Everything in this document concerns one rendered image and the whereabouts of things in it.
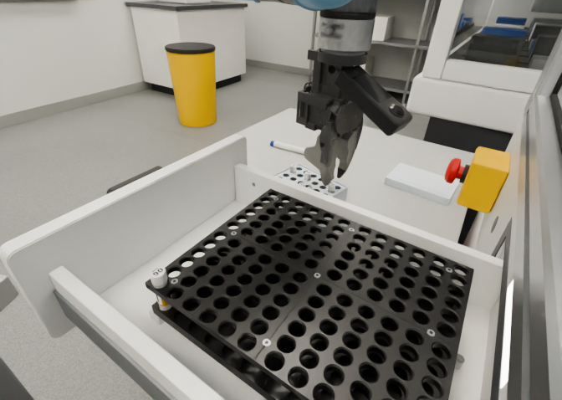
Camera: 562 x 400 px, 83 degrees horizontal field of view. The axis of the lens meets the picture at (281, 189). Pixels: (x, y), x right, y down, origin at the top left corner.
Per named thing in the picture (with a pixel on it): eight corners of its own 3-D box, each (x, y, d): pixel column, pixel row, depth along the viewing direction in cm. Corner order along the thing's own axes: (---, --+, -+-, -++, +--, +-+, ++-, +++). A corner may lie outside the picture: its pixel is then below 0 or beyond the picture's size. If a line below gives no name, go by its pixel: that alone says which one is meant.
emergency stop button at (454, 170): (440, 185, 49) (448, 161, 47) (445, 174, 52) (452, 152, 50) (461, 192, 48) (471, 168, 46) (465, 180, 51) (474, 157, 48)
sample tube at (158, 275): (155, 310, 28) (145, 273, 25) (167, 300, 28) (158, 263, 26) (166, 317, 27) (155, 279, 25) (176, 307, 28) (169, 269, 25)
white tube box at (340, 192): (268, 192, 63) (268, 176, 61) (297, 178, 68) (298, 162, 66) (317, 222, 56) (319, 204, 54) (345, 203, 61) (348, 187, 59)
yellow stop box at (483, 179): (450, 203, 48) (467, 161, 44) (457, 183, 53) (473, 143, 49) (488, 215, 46) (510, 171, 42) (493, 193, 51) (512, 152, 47)
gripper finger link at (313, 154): (306, 174, 58) (315, 125, 54) (332, 187, 55) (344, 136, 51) (294, 178, 56) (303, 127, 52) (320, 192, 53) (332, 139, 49)
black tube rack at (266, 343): (158, 330, 29) (145, 282, 26) (269, 229, 42) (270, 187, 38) (400, 521, 19) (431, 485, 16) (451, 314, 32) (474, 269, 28)
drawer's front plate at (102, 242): (45, 332, 31) (-7, 247, 25) (239, 196, 51) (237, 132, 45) (54, 342, 30) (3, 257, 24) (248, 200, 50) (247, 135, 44)
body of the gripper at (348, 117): (323, 116, 58) (330, 43, 51) (364, 130, 53) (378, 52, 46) (293, 126, 53) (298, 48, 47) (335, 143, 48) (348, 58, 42)
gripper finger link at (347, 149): (328, 161, 62) (329, 118, 56) (354, 172, 59) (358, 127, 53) (318, 168, 60) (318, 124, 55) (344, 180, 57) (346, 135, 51)
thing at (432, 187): (383, 183, 67) (385, 176, 67) (398, 168, 73) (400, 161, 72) (447, 206, 61) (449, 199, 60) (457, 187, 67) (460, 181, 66)
